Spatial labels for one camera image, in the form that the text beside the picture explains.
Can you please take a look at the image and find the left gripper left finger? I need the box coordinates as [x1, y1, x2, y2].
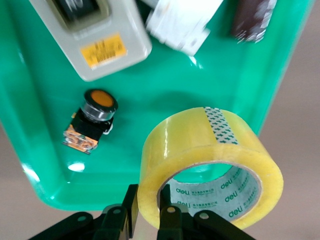
[28, 184, 140, 240]

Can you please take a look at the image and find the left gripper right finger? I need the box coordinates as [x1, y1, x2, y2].
[157, 184, 257, 240]

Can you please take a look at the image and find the yellow clear packing tape roll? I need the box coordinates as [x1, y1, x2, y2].
[137, 106, 285, 230]

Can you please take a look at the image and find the green plastic tray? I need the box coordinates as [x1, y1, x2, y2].
[0, 0, 317, 212]

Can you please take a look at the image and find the white circuit breaker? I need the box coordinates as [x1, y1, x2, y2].
[144, 0, 225, 57]

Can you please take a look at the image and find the small black electronic component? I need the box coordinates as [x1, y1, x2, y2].
[229, 0, 277, 45]

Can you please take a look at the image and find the grey switch box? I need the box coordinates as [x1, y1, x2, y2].
[28, 0, 153, 82]

